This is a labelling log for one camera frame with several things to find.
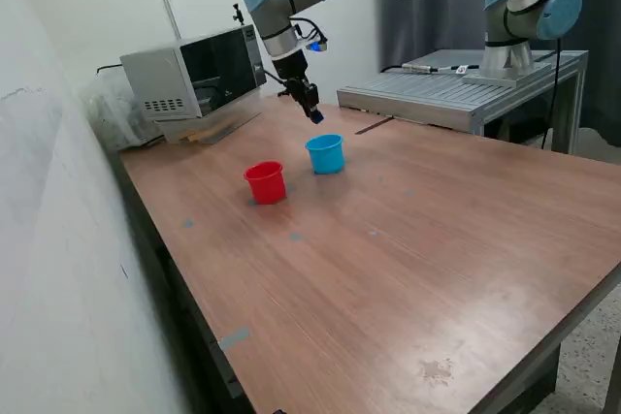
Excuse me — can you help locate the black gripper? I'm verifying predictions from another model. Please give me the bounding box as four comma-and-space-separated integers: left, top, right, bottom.
270, 48, 320, 119

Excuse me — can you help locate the blue plastic cup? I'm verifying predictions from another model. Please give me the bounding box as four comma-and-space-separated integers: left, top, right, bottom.
304, 133, 346, 175

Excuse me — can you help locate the dark flat strip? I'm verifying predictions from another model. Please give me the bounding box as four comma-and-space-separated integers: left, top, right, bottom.
354, 116, 394, 136

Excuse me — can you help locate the clear plastic stand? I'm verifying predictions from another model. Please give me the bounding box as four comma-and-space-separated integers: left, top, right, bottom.
157, 92, 266, 146

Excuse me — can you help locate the red plastic cup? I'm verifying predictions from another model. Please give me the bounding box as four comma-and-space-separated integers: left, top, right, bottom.
243, 160, 287, 206

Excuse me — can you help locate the light wooden strip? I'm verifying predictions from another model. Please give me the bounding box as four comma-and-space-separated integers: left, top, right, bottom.
177, 116, 238, 144

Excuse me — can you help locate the aluminium profile table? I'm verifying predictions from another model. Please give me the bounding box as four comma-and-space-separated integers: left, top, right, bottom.
337, 48, 590, 156

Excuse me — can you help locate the grey microwave oven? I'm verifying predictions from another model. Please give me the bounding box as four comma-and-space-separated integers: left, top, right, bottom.
119, 24, 268, 122

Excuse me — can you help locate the thin white rod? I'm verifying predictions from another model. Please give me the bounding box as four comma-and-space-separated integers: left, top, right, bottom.
162, 0, 183, 42

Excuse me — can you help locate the clear plastic bag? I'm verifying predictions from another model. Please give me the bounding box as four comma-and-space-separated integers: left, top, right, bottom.
80, 67, 164, 153

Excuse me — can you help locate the aluminium robot mounting plate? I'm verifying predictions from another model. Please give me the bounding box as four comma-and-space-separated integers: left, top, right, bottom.
462, 61, 553, 89

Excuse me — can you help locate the large grey tape strip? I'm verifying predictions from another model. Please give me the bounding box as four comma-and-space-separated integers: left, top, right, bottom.
217, 328, 251, 352

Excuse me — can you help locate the dark grey curtain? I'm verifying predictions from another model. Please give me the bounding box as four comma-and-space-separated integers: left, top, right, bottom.
376, 0, 621, 148

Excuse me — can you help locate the black clamp mount with cable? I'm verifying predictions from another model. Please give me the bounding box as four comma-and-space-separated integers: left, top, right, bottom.
264, 70, 292, 98

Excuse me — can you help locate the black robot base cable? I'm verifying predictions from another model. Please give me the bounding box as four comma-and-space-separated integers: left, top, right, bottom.
379, 62, 482, 75

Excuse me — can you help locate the black hanging cable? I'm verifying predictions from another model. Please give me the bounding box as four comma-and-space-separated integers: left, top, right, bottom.
539, 38, 562, 151

